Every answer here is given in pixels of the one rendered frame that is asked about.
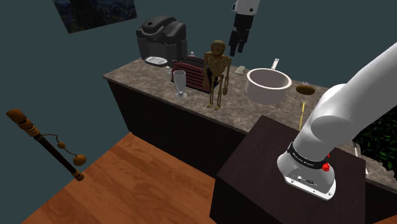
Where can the dark wall picture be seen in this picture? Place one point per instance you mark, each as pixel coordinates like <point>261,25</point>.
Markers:
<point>93,14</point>

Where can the small clear shaker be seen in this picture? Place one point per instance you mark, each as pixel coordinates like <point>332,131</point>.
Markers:
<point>168,71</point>

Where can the black coffee machine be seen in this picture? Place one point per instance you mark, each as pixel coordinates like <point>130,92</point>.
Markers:
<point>161,38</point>

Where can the dark robot stand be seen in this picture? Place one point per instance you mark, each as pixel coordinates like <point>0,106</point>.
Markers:
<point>263,173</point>

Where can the dark counter cabinet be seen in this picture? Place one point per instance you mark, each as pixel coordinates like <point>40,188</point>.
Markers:
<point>173,130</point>

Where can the clear footed glass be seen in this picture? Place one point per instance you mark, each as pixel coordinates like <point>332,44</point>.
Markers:
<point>179,79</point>

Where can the green leafy plant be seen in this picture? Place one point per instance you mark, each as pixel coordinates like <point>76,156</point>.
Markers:
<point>380,139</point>

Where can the brown skeleton figure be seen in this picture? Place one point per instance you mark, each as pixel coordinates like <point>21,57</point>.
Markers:
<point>216,63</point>

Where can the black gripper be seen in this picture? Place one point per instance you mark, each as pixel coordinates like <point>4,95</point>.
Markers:
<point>243,22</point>

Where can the small grey crumpled object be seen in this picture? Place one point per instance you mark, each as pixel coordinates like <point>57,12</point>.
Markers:
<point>240,70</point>

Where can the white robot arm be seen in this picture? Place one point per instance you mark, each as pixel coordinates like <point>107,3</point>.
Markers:
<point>335,124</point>

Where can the white saucepan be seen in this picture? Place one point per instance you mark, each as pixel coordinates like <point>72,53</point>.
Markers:
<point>266,91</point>

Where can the white pen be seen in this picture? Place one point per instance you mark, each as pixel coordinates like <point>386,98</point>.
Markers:
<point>355,149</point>

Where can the brown round plate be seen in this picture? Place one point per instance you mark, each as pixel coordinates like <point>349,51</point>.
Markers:
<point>305,90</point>

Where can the yellow pencil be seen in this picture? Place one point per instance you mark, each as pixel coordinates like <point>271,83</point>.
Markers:
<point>301,116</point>

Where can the wooden staff with beads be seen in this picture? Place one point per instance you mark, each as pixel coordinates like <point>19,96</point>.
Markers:
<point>46,144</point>

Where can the red toaster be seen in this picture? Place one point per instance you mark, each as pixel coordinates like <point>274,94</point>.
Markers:
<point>192,73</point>

